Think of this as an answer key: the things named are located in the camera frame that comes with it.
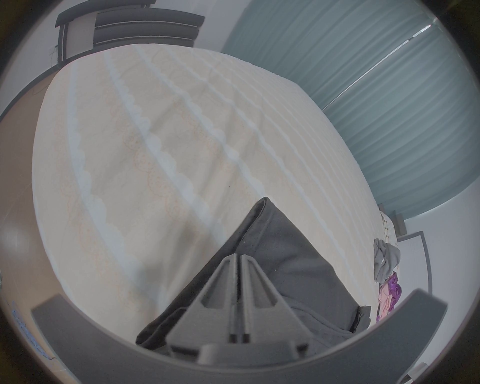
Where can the bed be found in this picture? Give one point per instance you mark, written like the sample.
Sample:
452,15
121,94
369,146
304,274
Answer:
168,150

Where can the blue-green curtain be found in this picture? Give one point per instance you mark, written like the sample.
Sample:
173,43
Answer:
405,131
322,45

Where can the dark grey chest of drawers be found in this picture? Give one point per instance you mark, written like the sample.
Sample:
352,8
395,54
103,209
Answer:
142,26

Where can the pink garment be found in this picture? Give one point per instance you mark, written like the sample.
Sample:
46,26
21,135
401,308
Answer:
384,303

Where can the white printed pillow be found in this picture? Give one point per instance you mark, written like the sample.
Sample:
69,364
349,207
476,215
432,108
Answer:
388,225

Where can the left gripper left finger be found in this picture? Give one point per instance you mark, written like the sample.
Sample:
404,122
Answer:
221,300

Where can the grey garment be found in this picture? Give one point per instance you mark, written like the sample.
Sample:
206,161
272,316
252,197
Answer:
386,258

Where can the black T-shirt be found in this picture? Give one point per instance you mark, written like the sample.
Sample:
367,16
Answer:
296,262

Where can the purple garment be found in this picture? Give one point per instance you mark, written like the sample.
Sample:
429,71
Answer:
393,287

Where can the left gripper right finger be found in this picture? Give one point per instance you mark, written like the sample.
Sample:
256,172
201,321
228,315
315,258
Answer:
262,303

